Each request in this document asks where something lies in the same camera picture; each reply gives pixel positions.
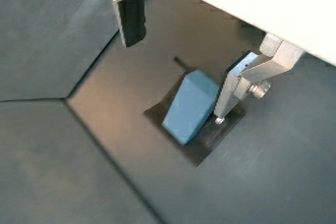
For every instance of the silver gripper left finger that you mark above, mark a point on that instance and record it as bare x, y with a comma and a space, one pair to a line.
130, 19

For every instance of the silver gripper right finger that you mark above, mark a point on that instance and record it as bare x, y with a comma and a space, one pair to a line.
246, 76

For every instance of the light blue rectangular block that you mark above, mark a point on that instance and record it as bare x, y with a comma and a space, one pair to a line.
190, 106

